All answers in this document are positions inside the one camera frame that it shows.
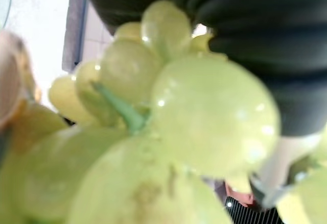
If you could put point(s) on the green grape bunch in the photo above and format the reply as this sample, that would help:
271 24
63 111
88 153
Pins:
204 111

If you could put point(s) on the black striped mat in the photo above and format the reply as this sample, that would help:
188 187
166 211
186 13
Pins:
255 215

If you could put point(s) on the pink object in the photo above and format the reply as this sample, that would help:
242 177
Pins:
240 197

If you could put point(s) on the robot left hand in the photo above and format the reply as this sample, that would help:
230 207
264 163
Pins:
268 30

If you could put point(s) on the yellow fruit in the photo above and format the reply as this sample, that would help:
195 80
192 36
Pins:
30 122

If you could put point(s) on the tan round object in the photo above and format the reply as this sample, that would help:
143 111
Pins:
9 81

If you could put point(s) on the grey furniture panel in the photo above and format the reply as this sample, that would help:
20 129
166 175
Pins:
74 30

